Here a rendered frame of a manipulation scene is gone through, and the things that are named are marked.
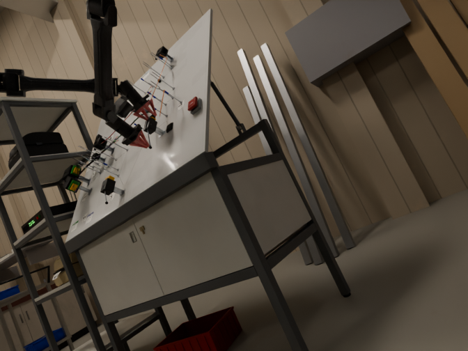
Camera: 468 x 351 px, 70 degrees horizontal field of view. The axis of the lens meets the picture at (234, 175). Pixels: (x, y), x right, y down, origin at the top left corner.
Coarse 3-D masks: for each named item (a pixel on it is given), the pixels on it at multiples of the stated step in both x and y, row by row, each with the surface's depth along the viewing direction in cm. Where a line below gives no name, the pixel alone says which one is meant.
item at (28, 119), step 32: (0, 128) 231; (32, 128) 251; (32, 160) 202; (64, 160) 231; (0, 192) 228; (64, 192) 267; (64, 224) 231; (64, 256) 192; (32, 288) 223; (64, 288) 197; (128, 320) 240; (160, 320) 223
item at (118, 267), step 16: (128, 224) 162; (96, 240) 179; (112, 240) 172; (128, 240) 164; (96, 256) 182; (112, 256) 174; (128, 256) 166; (144, 256) 160; (96, 272) 184; (112, 272) 176; (128, 272) 168; (144, 272) 161; (96, 288) 187; (112, 288) 178; (128, 288) 170; (144, 288) 163; (160, 288) 157; (112, 304) 180; (128, 304) 173
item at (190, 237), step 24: (192, 192) 137; (216, 192) 130; (144, 216) 155; (168, 216) 147; (192, 216) 139; (216, 216) 132; (144, 240) 158; (168, 240) 149; (192, 240) 141; (216, 240) 134; (240, 240) 127; (168, 264) 151; (192, 264) 143; (216, 264) 136; (240, 264) 129; (168, 288) 154
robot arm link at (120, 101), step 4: (116, 100) 139; (120, 100) 139; (124, 100) 139; (116, 104) 138; (120, 104) 138; (124, 104) 139; (128, 104) 140; (116, 108) 138; (120, 108) 138; (124, 108) 140; (128, 108) 141; (132, 108) 144; (108, 112) 131; (112, 112) 133; (116, 112) 137; (120, 112) 139; (124, 112) 140; (128, 112) 142; (108, 116) 132; (112, 116) 134; (116, 116) 136; (124, 116) 141; (112, 120) 135
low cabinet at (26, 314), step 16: (16, 304) 392; (32, 304) 408; (48, 304) 422; (64, 304) 438; (32, 320) 400; (48, 320) 414; (64, 320) 429; (80, 320) 446; (0, 336) 368; (16, 336) 380; (32, 336) 393; (80, 336) 442
